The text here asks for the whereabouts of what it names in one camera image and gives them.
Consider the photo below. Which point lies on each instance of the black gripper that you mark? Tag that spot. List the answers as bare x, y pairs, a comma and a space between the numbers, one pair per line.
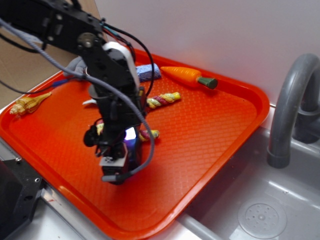
111, 149

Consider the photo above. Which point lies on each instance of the black box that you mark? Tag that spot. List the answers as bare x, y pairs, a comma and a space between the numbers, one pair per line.
134, 147

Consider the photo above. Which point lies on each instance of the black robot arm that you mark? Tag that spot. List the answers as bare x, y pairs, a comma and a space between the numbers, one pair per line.
109, 67

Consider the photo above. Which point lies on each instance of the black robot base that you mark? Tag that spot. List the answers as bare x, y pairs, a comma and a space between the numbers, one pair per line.
20, 189

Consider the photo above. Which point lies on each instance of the light blue cloth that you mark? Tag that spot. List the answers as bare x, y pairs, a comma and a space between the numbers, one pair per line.
90, 101

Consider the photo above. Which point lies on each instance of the blue sponge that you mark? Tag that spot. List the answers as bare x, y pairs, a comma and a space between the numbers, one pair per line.
146, 71

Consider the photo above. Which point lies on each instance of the grey plush toy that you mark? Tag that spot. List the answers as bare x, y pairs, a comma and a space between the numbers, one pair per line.
77, 65

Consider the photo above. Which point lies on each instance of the red plastic tray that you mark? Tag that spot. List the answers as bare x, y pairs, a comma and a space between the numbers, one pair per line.
198, 135

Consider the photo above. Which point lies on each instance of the yellow seashell toy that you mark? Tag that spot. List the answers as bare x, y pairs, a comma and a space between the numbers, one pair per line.
28, 105

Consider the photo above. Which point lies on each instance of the orange toy carrot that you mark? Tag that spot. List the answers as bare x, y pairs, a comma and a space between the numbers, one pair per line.
189, 76

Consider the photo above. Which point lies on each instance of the cardboard panel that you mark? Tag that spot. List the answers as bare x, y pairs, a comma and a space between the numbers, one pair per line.
23, 70

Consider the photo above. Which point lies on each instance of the grey toy sink basin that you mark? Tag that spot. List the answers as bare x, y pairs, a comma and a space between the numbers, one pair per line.
250, 200

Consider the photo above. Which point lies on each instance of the grey toy faucet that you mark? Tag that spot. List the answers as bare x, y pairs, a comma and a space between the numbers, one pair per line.
297, 111

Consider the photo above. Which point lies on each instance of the multicolour twisted rope toy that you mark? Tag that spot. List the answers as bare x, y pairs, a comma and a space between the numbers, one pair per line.
155, 102

